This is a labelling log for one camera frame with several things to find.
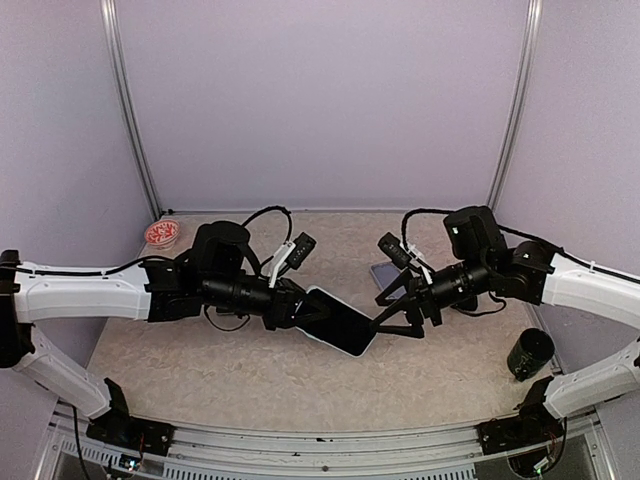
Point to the aluminium frame post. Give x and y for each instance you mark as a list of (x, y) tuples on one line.
[(109, 15), (518, 102)]

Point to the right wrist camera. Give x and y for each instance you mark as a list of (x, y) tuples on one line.
[(404, 256)]

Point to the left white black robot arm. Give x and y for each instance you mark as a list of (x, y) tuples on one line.
[(219, 270)]

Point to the black cup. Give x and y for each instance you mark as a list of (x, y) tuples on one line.
[(533, 349)]

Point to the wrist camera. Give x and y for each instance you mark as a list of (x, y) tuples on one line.
[(404, 256), (290, 256)]

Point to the red white patterned bowl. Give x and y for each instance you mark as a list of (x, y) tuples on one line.
[(162, 234)]

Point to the light blue phone case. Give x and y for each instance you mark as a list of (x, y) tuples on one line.
[(362, 352)]

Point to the lilac phone case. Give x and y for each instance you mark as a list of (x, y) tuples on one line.
[(384, 274)]

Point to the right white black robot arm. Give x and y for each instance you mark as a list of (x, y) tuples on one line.
[(535, 272)]

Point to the front aluminium rail base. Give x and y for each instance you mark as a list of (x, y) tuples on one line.
[(200, 452)]

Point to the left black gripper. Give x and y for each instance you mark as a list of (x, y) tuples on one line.
[(286, 295)]

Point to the left aluminium frame post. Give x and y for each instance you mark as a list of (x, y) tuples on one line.
[(109, 15)]

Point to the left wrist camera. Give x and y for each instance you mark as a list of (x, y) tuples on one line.
[(290, 256)]

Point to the right aluminium frame post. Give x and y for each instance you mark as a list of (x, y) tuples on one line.
[(518, 102)]

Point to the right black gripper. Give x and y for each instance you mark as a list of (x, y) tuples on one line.
[(420, 293)]

